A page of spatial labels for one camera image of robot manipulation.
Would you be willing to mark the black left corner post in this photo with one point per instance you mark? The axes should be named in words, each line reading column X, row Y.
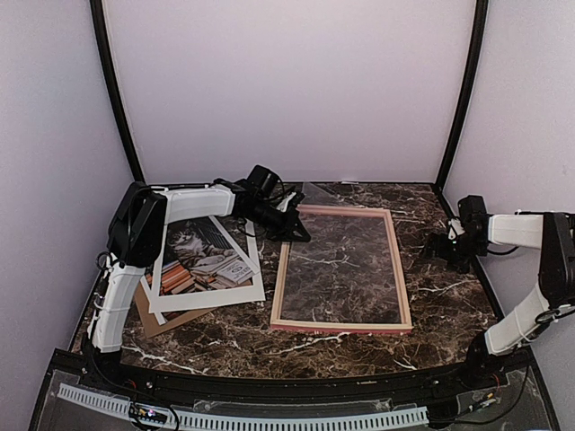
column 112, row 86

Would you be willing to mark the clear acrylic sheet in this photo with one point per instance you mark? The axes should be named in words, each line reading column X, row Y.
column 346, row 269

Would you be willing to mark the brown cardboard backing board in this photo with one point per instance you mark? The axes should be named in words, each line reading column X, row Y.
column 156, row 324

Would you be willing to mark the cat and books photo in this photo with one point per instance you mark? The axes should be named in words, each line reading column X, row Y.
column 202, row 260

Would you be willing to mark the black front table rail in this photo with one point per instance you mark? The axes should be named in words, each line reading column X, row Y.
column 435, row 385

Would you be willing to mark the pink wooden picture frame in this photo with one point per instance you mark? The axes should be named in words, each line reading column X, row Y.
column 278, row 287

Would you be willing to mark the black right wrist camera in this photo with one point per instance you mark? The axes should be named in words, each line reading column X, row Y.
column 470, row 207

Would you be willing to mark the white slotted cable duct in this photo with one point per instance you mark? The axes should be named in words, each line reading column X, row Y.
column 148, row 415

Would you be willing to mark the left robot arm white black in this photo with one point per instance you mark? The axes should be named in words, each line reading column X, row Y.
column 168, row 240

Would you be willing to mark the white photo mat board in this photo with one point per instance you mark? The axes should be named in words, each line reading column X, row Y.
column 211, row 301

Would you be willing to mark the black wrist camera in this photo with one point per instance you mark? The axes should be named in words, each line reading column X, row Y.
column 470, row 207
column 262, row 181

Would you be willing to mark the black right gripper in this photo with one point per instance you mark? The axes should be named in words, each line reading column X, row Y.
column 461, row 266

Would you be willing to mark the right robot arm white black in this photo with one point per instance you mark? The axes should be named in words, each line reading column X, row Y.
column 548, row 296

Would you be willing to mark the black right corner post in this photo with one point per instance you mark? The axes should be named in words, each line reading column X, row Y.
column 465, row 94

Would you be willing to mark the black corner post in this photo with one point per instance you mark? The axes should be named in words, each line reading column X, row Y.
column 112, row 86
column 465, row 94

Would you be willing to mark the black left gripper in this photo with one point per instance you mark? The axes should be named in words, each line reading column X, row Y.
column 287, row 231

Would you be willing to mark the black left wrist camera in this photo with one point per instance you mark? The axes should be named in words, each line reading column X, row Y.
column 262, row 181

